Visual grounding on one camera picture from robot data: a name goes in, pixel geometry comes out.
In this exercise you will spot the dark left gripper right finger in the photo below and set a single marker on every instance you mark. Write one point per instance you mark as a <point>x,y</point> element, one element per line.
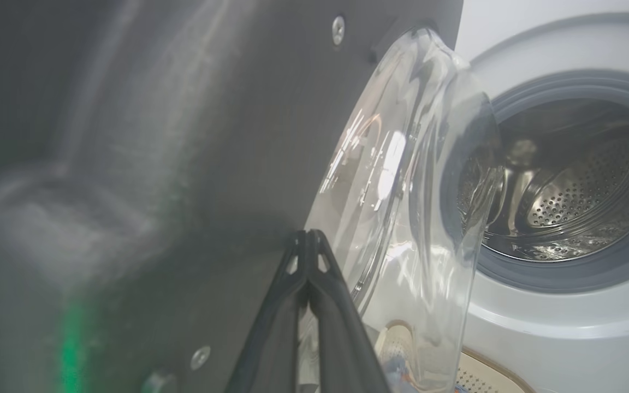
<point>342,338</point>

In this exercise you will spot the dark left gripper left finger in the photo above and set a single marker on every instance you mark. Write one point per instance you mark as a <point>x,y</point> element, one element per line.
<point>273,338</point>

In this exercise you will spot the blue orange patterned garment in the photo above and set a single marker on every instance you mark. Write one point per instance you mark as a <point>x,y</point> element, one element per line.
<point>399,374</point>

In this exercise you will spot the black round washer door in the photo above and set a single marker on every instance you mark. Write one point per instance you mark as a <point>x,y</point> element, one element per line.
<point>183,164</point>

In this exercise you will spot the white front-load washing machine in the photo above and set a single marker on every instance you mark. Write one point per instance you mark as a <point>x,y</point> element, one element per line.
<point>565,327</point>

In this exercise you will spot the stainless steel washing machine drum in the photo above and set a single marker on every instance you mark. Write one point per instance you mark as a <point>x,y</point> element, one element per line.
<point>576,191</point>

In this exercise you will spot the cream perforated laundry basket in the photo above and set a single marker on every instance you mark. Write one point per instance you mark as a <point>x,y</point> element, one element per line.
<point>489,376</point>

